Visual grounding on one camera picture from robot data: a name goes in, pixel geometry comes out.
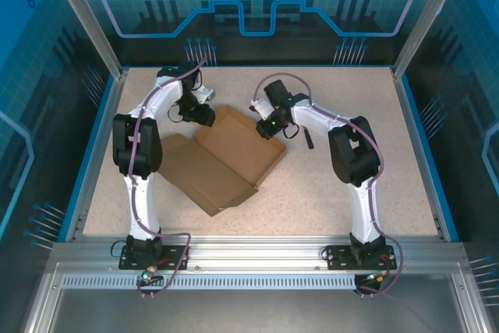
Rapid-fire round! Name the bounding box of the brown cardboard box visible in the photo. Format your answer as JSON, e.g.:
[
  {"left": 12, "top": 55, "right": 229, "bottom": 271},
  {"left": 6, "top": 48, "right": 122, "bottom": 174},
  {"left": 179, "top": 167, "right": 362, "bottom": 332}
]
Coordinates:
[{"left": 158, "top": 104, "right": 288, "bottom": 218}]

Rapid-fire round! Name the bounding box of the blue printed side panel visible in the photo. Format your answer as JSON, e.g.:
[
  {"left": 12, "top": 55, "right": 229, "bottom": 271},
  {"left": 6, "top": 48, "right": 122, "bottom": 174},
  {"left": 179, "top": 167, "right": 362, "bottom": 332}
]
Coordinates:
[
  {"left": 401, "top": 0, "right": 499, "bottom": 333},
  {"left": 0, "top": 0, "right": 118, "bottom": 333}
]

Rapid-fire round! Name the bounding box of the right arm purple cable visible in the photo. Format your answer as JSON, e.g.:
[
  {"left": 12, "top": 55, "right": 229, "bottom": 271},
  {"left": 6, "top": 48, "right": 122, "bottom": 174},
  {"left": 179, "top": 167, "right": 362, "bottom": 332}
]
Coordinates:
[{"left": 253, "top": 71, "right": 403, "bottom": 299}]

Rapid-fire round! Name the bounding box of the aluminium table side rail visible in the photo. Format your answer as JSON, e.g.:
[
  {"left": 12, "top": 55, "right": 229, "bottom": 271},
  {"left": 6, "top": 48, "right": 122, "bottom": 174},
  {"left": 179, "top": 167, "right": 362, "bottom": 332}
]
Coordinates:
[
  {"left": 391, "top": 67, "right": 461, "bottom": 243},
  {"left": 64, "top": 69, "right": 130, "bottom": 243}
]

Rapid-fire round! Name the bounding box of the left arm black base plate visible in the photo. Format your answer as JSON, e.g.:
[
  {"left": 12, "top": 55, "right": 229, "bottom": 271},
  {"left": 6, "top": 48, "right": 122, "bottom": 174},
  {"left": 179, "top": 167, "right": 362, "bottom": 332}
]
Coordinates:
[{"left": 119, "top": 245, "right": 191, "bottom": 271}]

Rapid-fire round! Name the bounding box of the aluminium mounting rail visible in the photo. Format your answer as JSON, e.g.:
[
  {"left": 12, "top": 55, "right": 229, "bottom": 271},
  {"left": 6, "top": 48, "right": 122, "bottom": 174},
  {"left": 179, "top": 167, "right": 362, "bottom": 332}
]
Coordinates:
[{"left": 50, "top": 234, "right": 467, "bottom": 274}]

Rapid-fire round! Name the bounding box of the aluminium frame post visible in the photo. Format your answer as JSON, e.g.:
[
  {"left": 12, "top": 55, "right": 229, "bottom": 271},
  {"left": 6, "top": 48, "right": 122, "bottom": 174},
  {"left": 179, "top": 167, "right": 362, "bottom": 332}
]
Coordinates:
[
  {"left": 391, "top": 0, "right": 471, "bottom": 79},
  {"left": 43, "top": 0, "right": 129, "bottom": 79}
]

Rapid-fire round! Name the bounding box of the slotted white cable duct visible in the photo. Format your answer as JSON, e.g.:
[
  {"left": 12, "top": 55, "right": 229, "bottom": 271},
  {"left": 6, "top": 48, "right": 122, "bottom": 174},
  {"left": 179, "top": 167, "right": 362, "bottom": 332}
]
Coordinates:
[{"left": 61, "top": 274, "right": 362, "bottom": 291}]

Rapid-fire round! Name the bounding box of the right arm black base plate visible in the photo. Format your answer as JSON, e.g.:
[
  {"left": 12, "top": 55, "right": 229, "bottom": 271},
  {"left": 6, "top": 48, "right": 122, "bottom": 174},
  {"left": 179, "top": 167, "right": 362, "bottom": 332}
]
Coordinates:
[{"left": 324, "top": 245, "right": 397, "bottom": 271}]

